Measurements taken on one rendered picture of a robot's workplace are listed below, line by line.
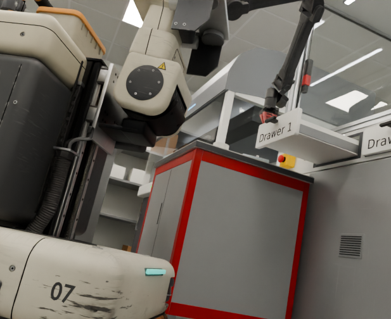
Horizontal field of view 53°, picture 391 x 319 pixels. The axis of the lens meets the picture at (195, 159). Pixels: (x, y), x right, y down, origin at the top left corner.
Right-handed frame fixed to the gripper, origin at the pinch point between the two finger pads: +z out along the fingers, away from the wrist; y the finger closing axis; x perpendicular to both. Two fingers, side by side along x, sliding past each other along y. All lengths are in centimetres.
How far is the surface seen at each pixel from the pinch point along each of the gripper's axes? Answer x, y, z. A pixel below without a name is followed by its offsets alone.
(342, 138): -20.5, -33.0, 9.2
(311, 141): -7.9, -32.4, 13.6
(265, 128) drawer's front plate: 6.0, -16.8, 7.2
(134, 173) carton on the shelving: 50, 347, -27
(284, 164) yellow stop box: -16.3, 11.0, 12.1
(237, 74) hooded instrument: 5, 56, -53
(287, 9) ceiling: -53, 147, -183
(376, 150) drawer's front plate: -29, -43, 15
